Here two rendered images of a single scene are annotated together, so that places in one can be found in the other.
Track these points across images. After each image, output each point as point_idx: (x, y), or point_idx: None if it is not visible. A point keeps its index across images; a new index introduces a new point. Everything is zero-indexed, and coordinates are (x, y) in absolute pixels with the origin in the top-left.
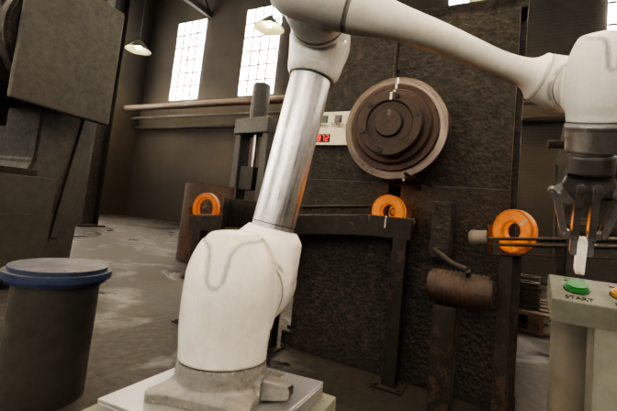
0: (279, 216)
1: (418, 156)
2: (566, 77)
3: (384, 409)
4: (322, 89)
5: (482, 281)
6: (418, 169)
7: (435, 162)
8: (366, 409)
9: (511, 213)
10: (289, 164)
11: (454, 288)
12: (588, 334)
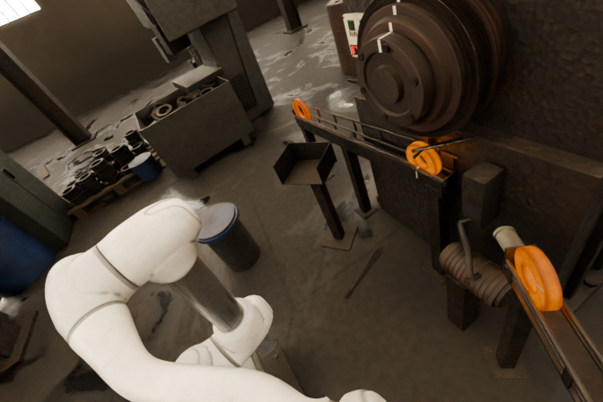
0: (220, 328)
1: (437, 122)
2: None
3: (418, 300)
4: (180, 285)
5: (490, 290)
6: (441, 133)
7: (474, 117)
8: (404, 297)
9: (532, 264)
10: (202, 314)
11: (460, 279)
12: None
